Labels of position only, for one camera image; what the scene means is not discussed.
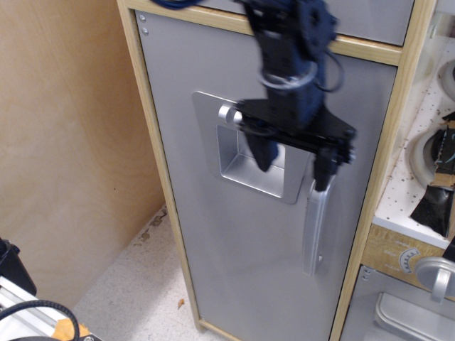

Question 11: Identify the silver oven door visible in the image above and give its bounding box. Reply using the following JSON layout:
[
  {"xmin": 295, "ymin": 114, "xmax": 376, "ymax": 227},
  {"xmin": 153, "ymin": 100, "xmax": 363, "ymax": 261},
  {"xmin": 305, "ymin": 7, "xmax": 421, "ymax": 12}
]
[{"xmin": 341, "ymin": 266, "xmax": 454, "ymax": 341}]

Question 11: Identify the orange tape piece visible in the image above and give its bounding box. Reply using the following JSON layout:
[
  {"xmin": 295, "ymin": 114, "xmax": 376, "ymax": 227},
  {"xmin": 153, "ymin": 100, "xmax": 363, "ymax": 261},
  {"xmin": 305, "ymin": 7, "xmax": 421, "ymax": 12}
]
[{"xmin": 52, "ymin": 318, "xmax": 90, "ymax": 340}]

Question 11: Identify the black box at left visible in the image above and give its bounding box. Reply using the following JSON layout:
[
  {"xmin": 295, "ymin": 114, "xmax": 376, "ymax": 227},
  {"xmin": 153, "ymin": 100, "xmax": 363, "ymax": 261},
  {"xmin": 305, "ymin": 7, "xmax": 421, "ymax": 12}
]
[{"xmin": 1, "ymin": 239, "xmax": 37, "ymax": 296}]

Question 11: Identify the silver upper freezer door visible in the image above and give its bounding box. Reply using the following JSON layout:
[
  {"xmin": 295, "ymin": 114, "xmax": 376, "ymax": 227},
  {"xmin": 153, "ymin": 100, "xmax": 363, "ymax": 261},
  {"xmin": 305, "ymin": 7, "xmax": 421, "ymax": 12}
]
[{"xmin": 191, "ymin": 0, "xmax": 415, "ymax": 46}]

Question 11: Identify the aluminium extrusion rail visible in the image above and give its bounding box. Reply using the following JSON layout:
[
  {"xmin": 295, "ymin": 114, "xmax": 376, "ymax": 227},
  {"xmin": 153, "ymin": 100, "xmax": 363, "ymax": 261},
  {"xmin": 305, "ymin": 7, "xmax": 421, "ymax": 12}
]
[{"xmin": 0, "ymin": 275, "xmax": 68, "ymax": 341}]

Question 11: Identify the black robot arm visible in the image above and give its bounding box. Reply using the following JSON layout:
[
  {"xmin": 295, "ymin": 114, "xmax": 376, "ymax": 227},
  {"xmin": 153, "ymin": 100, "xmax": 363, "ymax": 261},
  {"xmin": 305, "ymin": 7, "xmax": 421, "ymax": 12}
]
[{"xmin": 234, "ymin": 1, "xmax": 356, "ymax": 192}]

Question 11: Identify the silver toy fridge door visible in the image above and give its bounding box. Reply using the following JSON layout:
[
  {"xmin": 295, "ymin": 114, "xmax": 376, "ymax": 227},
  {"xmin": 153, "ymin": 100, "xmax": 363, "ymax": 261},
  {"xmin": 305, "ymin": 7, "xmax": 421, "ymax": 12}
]
[{"xmin": 136, "ymin": 12, "xmax": 397, "ymax": 340}]

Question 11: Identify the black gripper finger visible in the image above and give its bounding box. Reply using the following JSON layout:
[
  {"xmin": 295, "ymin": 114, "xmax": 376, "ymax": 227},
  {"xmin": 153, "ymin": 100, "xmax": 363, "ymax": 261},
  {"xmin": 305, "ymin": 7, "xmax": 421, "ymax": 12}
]
[
  {"xmin": 246, "ymin": 134, "xmax": 279, "ymax": 172},
  {"xmin": 314, "ymin": 147, "xmax": 338, "ymax": 192}
]

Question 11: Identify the silver oven knob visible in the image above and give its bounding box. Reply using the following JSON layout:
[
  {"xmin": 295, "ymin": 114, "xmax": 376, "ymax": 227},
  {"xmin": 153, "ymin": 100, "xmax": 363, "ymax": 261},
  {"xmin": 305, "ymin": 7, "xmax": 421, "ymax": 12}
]
[{"xmin": 415, "ymin": 256, "xmax": 454, "ymax": 304}]

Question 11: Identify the black braided cable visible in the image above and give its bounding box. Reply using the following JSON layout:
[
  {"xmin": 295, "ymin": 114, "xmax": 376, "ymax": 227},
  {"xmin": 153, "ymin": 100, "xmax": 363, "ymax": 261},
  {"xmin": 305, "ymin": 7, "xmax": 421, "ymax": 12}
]
[{"xmin": 0, "ymin": 300, "xmax": 81, "ymax": 341}]

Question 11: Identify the white speckled toy countertop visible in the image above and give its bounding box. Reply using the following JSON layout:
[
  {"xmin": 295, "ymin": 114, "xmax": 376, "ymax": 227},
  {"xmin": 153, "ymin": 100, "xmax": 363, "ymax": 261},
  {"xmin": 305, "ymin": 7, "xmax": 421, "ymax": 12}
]
[{"xmin": 373, "ymin": 38, "xmax": 454, "ymax": 249}]

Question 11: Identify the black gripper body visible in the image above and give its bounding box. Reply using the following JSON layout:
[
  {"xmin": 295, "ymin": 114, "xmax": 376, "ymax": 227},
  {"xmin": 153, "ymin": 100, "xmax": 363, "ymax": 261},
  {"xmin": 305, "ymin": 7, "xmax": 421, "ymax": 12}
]
[{"xmin": 238, "ymin": 76, "xmax": 356, "ymax": 165}]

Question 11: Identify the wooden toy kitchen frame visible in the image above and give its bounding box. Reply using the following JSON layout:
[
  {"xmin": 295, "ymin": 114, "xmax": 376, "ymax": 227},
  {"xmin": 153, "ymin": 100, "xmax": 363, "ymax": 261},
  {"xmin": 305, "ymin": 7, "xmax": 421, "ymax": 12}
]
[{"xmin": 118, "ymin": 1, "xmax": 437, "ymax": 340}]

